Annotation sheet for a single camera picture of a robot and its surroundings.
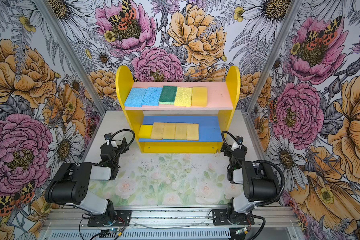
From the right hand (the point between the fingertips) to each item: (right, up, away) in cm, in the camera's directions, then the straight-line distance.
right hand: (231, 144), depth 93 cm
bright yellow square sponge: (-52, +8, -3) cm, 52 cm away
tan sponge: (-45, +8, -3) cm, 46 cm away
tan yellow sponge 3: (-24, +8, -3) cm, 25 cm away
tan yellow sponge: (-38, +8, -4) cm, 39 cm away
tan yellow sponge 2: (-31, +8, -3) cm, 32 cm away
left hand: (-69, +1, +1) cm, 69 cm away
